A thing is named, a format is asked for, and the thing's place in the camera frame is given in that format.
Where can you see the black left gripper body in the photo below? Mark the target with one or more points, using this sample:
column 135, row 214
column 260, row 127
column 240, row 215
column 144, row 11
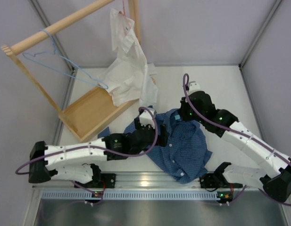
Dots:
column 161, row 138

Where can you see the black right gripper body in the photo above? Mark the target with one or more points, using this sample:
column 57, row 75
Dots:
column 186, row 113

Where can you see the blue checked shirt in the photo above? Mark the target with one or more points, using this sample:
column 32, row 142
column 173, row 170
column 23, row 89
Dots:
column 185, row 155

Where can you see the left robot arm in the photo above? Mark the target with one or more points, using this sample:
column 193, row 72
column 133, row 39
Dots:
column 79, row 162

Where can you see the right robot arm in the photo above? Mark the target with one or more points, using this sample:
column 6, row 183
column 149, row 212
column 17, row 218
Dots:
column 273, row 177

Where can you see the white shirt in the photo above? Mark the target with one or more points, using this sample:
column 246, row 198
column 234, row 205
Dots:
column 128, row 77

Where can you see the wooden clothes rack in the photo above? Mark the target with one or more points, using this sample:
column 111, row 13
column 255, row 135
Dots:
column 31, row 95

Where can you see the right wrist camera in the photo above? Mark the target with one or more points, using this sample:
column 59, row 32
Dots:
column 193, row 86

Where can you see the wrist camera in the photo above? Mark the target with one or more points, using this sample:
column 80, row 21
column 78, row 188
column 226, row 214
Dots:
column 146, row 119
column 193, row 86

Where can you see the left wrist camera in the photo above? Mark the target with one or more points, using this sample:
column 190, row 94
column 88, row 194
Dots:
column 146, row 119

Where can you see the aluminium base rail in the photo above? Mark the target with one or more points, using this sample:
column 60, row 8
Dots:
column 146, row 181

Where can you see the aluminium frame post left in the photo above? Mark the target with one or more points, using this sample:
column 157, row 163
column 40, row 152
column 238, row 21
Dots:
column 35, row 4

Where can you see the aluminium frame post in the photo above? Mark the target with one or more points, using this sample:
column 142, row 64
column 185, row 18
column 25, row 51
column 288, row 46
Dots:
column 35, row 4
column 261, row 30

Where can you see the pink wire hanger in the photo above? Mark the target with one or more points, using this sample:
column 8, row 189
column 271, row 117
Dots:
column 127, row 16

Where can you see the slotted cable duct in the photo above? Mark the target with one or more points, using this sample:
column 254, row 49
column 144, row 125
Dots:
column 76, row 194

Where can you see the aluminium frame post right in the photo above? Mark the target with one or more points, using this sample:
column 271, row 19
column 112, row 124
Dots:
column 261, row 30

